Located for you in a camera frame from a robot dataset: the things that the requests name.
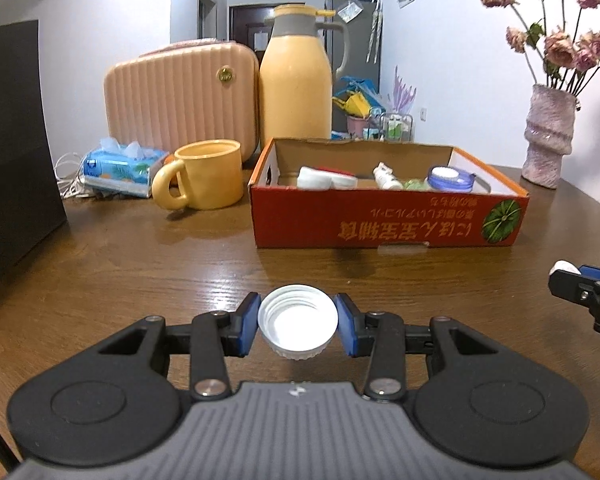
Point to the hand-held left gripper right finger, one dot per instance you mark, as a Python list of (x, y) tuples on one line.
[(347, 322)]

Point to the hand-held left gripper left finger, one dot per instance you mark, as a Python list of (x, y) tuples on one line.
[(250, 322)]

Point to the white bottle cap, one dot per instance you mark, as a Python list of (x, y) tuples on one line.
[(297, 325)]

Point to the red cardboard box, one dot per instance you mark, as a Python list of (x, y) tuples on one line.
[(330, 220)]

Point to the small white bottle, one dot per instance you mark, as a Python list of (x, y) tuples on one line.
[(386, 176)]

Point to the yellow mug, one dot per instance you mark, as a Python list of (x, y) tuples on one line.
[(210, 175)]

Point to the pink bucket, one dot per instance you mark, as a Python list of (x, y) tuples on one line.
[(357, 125)]

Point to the blue tissue pack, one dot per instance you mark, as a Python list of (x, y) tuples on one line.
[(115, 172)]

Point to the yellow watering can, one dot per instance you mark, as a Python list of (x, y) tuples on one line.
[(355, 105)]

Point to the pink ribbed suitcase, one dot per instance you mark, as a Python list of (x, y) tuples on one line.
[(180, 105)]

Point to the bouquet of dried roses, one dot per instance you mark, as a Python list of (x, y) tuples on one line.
[(560, 47)]

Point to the yellow thermos jug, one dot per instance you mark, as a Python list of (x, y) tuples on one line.
[(295, 90)]

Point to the blue clothes hangers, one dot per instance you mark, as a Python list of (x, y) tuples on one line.
[(357, 82)]

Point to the folded umbrella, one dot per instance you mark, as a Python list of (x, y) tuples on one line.
[(375, 30)]

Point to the dark front door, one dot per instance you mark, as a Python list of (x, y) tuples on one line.
[(245, 25)]

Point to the clear plastic bag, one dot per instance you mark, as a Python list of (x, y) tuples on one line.
[(350, 12)]

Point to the purple flower wall sticker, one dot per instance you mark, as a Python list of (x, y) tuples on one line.
[(403, 92)]

